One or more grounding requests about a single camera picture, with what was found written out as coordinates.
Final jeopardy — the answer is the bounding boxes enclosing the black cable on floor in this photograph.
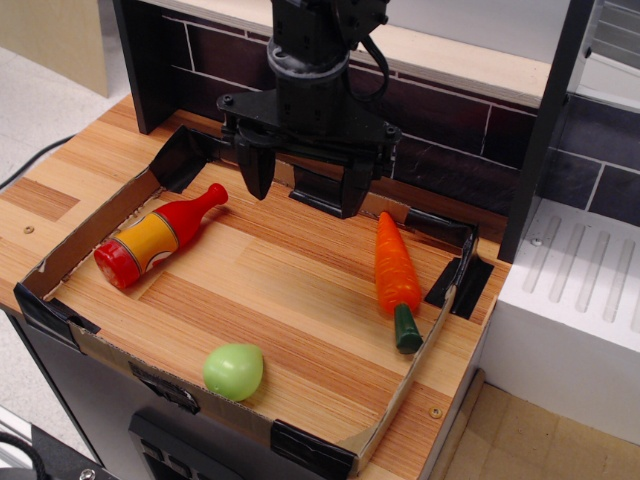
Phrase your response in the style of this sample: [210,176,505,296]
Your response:
[0,135,76,190]

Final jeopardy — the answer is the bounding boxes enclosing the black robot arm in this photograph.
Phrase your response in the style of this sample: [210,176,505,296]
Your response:
[217,1,401,219]

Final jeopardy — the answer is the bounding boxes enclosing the white toy sink drainboard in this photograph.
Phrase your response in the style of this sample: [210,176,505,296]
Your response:
[480,200,639,443]

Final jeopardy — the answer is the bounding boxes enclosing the orange toy carrot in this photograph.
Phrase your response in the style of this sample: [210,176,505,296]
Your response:
[374,211,423,354]

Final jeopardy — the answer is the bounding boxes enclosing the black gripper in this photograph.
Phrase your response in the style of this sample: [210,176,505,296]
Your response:
[217,77,401,219]

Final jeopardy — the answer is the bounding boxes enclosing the green toy pear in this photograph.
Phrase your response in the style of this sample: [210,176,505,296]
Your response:
[203,344,264,402]

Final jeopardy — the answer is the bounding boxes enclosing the brass screw right front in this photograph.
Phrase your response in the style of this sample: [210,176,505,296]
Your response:
[428,407,443,419]

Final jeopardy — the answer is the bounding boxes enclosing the wooden shelf with black posts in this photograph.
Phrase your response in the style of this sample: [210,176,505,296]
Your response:
[114,1,585,262]

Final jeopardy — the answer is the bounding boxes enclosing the cardboard fence with black tape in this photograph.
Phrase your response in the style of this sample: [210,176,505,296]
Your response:
[15,131,509,479]

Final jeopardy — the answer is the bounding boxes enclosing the red yellow hot sauce bottle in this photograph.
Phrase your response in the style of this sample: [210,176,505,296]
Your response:
[94,183,228,289]

